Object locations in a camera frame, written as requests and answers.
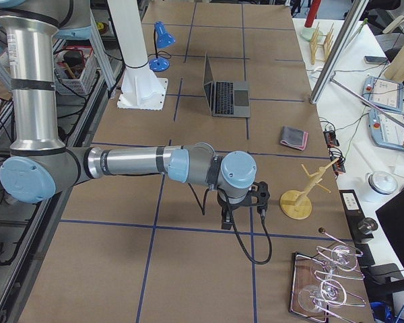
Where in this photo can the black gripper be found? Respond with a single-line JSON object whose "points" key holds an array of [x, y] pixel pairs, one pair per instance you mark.
{"points": [[227, 209]]}

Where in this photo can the grey laptop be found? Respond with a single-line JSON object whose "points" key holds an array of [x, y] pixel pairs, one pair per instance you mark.
{"points": [[225, 98]]}

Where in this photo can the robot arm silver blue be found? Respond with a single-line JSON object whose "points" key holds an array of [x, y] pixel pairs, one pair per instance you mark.
{"points": [[41, 165]]}

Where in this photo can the wooden mug tree stand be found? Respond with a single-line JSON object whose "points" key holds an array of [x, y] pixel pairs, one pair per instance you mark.
{"points": [[296, 204]]}

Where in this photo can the brown paper table cover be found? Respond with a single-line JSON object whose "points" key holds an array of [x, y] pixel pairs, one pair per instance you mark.
{"points": [[186, 225]]}

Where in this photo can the grey pink folded cloth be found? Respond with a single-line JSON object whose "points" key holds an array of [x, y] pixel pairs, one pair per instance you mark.
{"points": [[294, 138]]}

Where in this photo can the black power strip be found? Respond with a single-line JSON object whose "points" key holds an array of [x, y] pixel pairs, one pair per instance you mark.
{"points": [[335, 152]]}

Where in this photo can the black box with label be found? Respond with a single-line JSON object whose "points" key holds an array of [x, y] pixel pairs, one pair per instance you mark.
{"points": [[354, 215]]}

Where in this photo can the white kettle pot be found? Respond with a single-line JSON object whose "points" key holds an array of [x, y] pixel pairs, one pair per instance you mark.
{"points": [[377, 185]]}

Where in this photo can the lower teach pendant tablet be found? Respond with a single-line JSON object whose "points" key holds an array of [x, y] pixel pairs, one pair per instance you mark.
{"points": [[384, 132]]}

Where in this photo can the teach pendant tablet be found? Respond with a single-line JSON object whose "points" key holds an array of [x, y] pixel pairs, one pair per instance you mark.
{"points": [[384, 132], [384, 93]]}

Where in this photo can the blue desk lamp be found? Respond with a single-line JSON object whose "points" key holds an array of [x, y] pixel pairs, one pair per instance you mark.
{"points": [[162, 39]]}

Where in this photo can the wooden dish rack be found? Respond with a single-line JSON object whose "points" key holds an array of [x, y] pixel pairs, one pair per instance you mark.
{"points": [[321, 41]]}

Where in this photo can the green glass plate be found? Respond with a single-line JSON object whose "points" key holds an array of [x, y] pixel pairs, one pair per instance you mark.
{"points": [[307, 33]]}

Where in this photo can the upper teach pendant tablet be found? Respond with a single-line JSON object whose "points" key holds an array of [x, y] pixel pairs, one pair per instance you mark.
{"points": [[384, 93]]}

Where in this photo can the white basket with tools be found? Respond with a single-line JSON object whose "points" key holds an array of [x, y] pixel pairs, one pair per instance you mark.
{"points": [[75, 68]]}

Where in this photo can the smartphone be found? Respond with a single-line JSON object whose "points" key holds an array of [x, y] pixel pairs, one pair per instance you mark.
{"points": [[374, 60]]}

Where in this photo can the red cylinder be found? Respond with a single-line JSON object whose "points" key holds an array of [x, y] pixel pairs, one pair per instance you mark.
{"points": [[315, 4]]}

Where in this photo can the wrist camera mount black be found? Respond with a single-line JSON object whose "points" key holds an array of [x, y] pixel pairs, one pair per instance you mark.
{"points": [[258, 196]]}

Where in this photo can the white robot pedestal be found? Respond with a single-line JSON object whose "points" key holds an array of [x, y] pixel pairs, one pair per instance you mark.
{"points": [[141, 88]]}

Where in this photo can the aluminium frame post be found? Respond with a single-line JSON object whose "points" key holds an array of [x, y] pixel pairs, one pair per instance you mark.
{"points": [[339, 45]]}

